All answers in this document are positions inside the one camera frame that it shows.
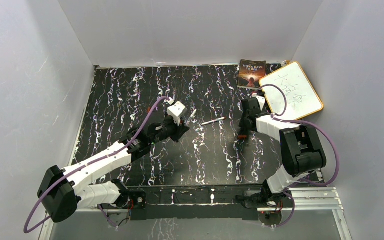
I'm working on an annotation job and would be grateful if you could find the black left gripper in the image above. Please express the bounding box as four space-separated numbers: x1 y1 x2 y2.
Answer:
149 112 189 146

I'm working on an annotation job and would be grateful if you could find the white marker pen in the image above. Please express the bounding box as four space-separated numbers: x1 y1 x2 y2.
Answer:
200 117 226 126

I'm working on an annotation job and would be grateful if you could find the white marker black end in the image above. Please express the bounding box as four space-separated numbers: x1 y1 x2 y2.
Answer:
186 109 197 125

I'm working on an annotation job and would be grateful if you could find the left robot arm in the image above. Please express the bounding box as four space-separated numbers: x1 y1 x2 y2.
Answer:
37 115 190 223

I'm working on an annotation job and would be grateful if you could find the dark paperback book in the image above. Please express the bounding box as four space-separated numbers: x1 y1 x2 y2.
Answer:
237 59 266 89

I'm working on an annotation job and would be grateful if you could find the yellow framed whiteboard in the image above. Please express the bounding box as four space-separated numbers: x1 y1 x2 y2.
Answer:
259 61 324 120

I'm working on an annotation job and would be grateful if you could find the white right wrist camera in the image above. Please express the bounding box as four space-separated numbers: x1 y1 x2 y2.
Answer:
251 92 266 112

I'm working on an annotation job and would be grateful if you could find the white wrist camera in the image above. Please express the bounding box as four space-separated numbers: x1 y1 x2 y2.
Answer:
167 101 188 126
251 92 266 112

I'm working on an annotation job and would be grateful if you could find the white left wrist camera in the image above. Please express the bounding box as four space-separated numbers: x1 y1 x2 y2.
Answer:
167 101 188 126

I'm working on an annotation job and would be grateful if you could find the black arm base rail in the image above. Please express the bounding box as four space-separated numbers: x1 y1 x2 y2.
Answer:
46 183 344 229

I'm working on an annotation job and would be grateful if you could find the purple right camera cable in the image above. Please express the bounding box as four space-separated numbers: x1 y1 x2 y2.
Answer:
251 84 341 228

